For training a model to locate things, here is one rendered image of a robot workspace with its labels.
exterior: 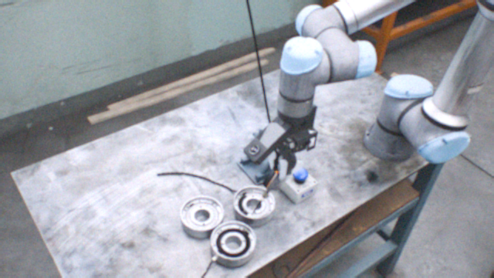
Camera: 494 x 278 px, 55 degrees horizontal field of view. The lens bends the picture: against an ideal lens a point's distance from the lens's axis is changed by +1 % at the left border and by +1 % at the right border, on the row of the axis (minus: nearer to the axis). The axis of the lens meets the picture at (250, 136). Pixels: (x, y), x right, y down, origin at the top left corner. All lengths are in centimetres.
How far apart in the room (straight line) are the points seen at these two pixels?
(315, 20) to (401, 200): 83
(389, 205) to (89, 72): 176
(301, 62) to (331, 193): 50
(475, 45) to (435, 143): 25
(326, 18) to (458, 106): 38
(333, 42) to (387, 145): 50
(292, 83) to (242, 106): 62
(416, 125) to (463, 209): 132
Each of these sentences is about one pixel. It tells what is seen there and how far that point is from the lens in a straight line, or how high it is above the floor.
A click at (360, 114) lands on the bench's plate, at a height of 80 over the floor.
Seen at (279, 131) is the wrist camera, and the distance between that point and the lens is 100.
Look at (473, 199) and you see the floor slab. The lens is 262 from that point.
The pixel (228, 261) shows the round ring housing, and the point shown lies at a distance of 110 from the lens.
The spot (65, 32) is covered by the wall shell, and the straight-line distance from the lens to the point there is 257.
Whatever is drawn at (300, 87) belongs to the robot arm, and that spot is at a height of 121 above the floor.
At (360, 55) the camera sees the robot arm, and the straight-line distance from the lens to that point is 96.
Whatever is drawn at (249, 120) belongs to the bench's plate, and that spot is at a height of 80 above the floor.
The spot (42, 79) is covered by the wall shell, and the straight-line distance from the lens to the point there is 266.
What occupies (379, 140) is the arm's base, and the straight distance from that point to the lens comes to 141.
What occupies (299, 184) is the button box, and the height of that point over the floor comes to 84.
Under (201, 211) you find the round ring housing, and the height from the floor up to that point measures 82.
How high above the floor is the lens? 176
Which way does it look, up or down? 43 degrees down
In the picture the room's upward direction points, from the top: 5 degrees clockwise
